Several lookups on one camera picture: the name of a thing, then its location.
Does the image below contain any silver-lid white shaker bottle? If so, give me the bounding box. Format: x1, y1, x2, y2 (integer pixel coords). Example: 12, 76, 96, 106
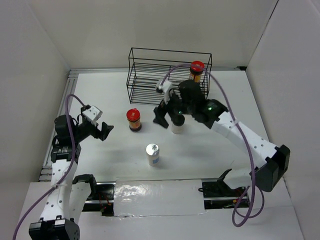
145, 143, 160, 166

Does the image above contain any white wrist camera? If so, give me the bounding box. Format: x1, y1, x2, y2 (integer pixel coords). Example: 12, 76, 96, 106
155, 80, 173, 104
81, 105, 103, 126

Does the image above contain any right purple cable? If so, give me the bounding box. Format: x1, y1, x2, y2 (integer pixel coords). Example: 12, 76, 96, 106
161, 63, 265, 228

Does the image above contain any black wire rack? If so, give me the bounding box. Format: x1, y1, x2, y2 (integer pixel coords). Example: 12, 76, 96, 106
126, 47, 213, 106

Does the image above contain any purple cable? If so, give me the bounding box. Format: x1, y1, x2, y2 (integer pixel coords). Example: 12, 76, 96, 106
12, 94, 87, 240
161, 63, 265, 228

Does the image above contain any black-cap white bottle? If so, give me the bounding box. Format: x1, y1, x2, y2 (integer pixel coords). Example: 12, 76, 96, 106
171, 115, 185, 134

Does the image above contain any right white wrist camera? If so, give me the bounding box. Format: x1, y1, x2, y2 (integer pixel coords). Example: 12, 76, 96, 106
155, 80, 173, 104

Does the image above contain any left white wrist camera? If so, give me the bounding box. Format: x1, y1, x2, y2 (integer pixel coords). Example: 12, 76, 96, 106
81, 105, 103, 126

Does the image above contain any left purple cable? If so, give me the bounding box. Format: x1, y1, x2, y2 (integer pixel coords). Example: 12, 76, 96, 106
12, 94, 87, 240

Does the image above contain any white foil cover sheet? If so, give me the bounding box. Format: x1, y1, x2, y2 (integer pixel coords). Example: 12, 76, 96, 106
113, 179, 206, 217

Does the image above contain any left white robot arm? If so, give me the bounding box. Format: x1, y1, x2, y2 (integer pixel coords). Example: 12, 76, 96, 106
28, 105, 114, 240

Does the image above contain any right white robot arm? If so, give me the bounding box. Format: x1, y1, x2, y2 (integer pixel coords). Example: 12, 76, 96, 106
153, 80, 291, 196

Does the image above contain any red-lid sauce jar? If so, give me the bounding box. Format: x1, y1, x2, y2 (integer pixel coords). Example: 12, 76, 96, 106
189, 60, 205, 83
126, 108, 142, 132

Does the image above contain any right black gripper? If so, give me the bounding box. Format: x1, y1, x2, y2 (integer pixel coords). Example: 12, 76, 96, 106
153, 88, 195, 128

